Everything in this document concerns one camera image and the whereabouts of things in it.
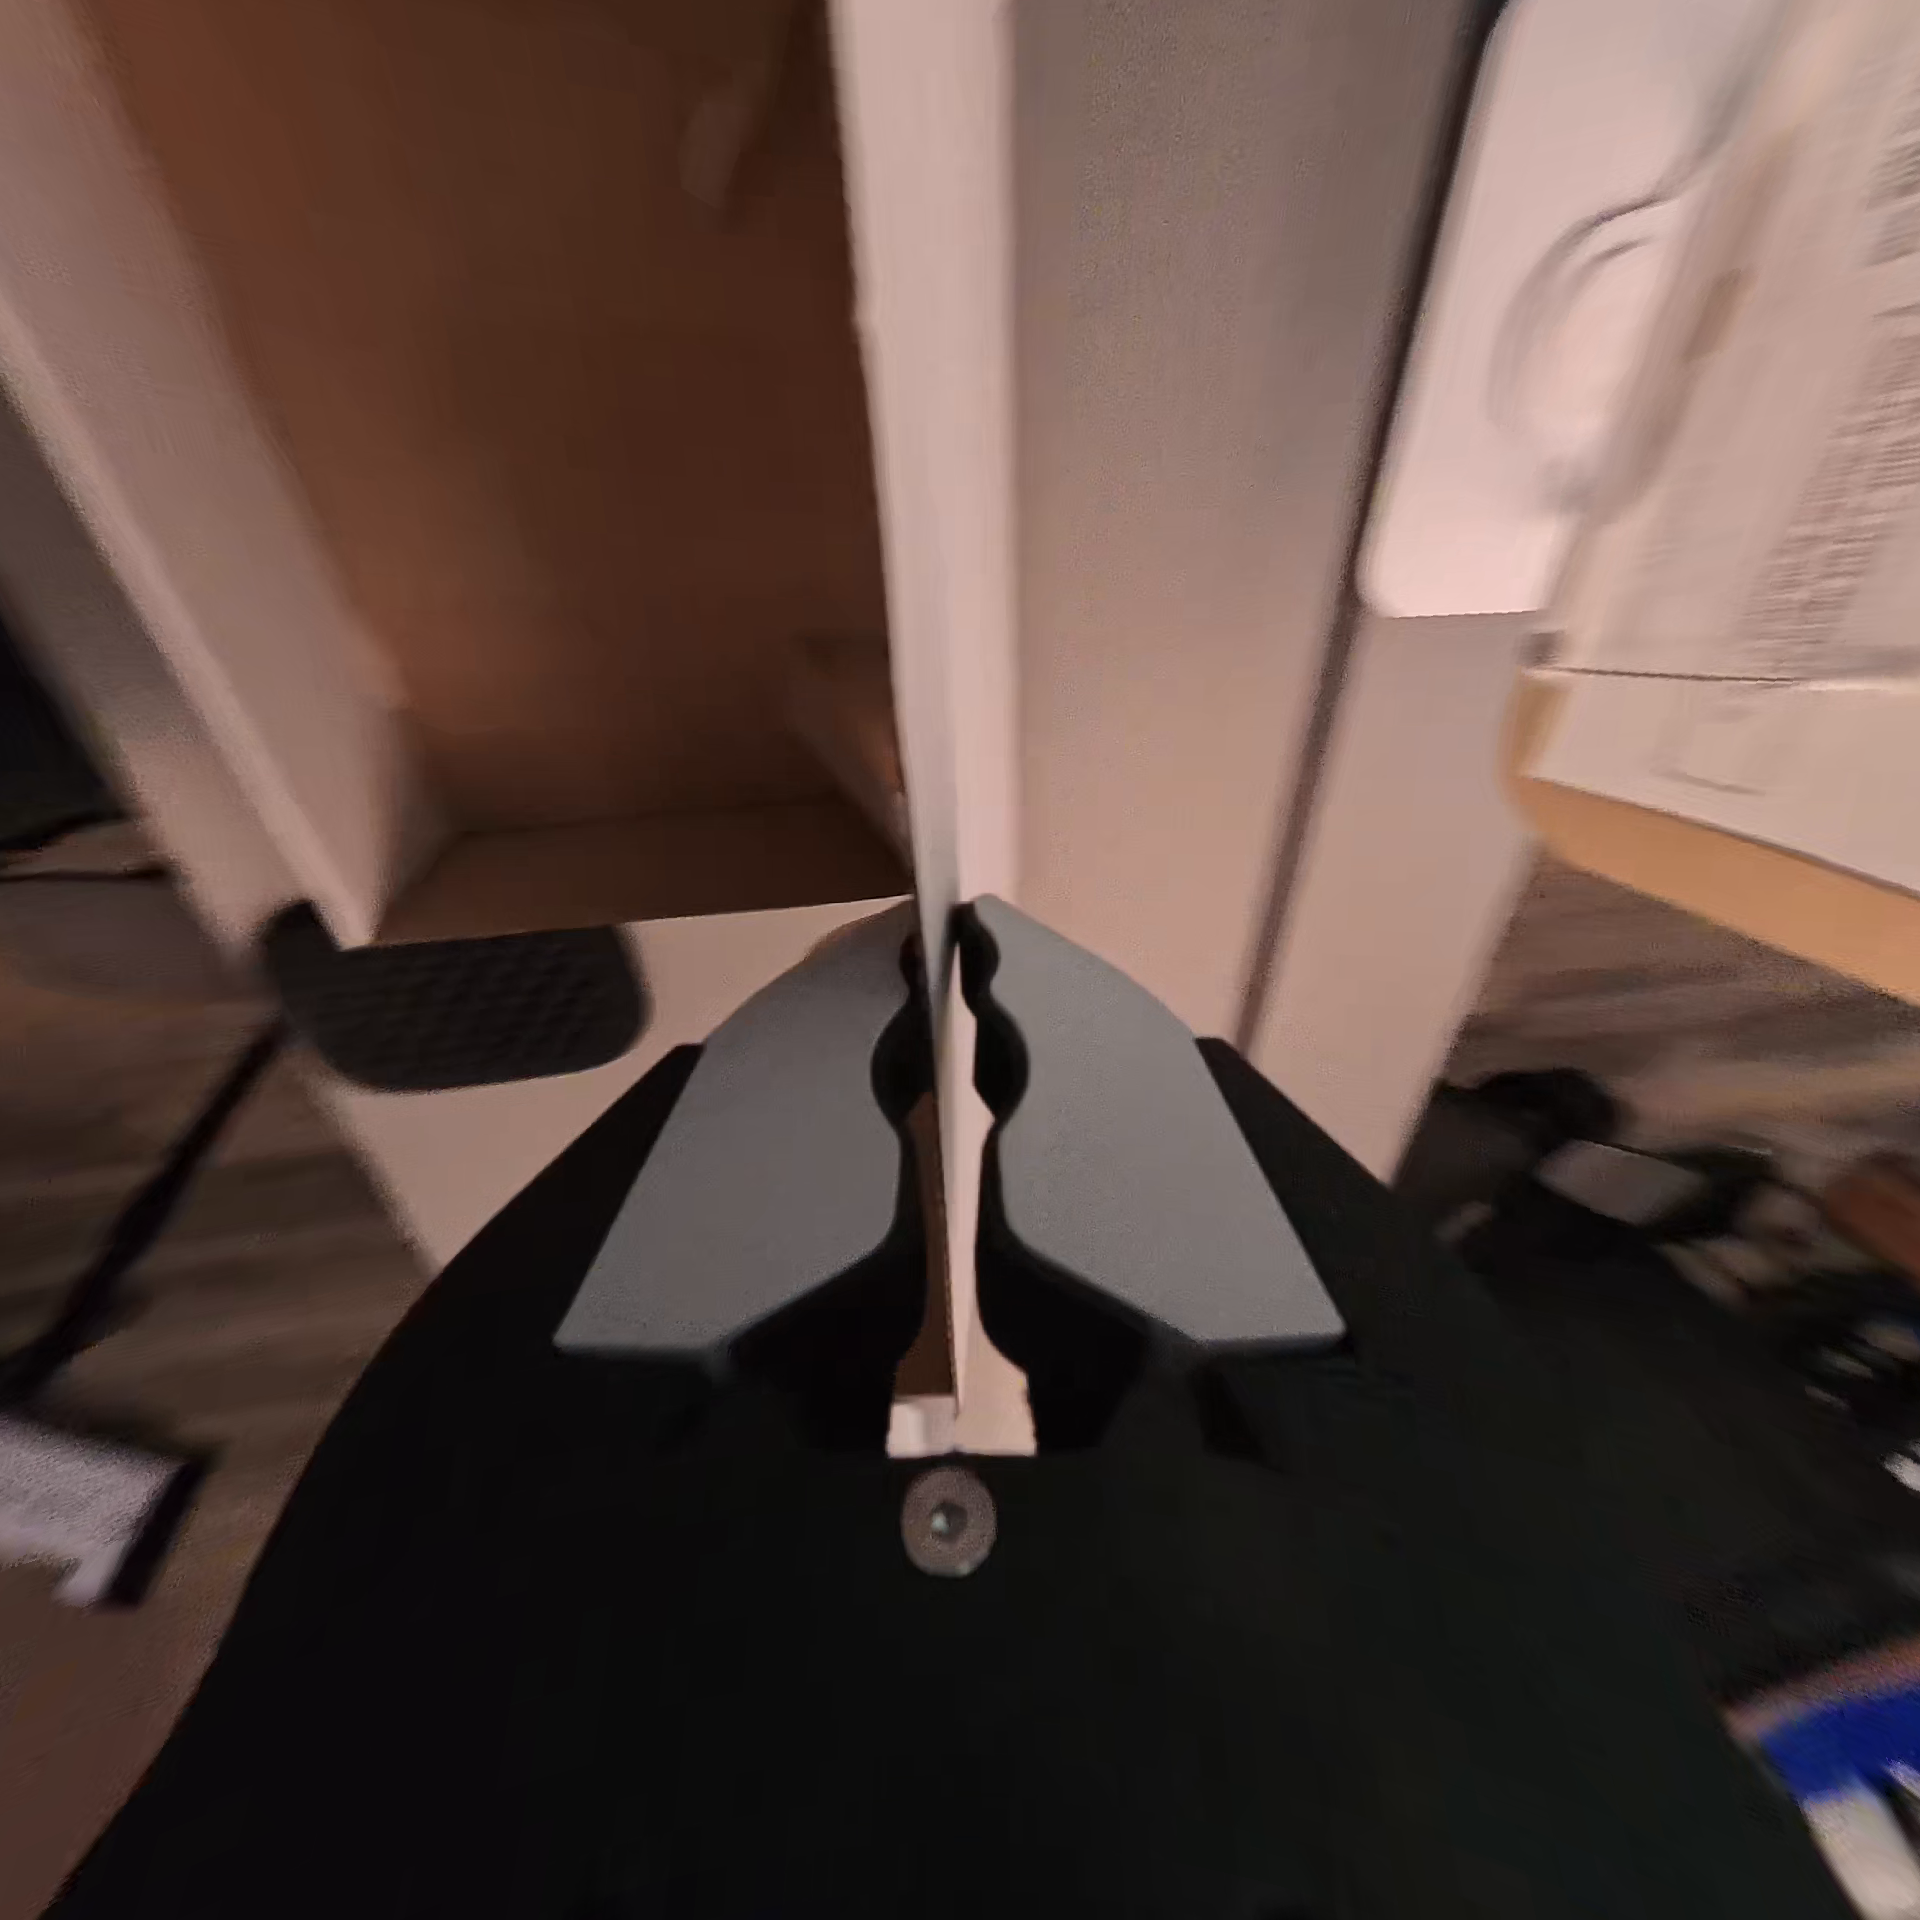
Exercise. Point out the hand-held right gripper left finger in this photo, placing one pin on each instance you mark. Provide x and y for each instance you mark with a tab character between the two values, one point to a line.
750	1184

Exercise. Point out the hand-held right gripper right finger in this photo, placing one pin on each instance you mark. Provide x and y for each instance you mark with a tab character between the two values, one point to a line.
1141	1184

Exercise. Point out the white cardboard mailer box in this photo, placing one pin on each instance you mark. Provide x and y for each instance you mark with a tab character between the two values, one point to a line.
1126	450

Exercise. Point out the black textured pad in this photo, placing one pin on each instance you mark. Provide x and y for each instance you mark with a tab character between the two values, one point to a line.
451	998

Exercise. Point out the wooden document stand white base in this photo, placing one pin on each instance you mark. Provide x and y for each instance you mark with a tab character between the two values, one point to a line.
1425	450

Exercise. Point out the printed instruction sheet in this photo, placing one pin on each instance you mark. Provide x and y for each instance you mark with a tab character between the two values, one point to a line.
1799	450

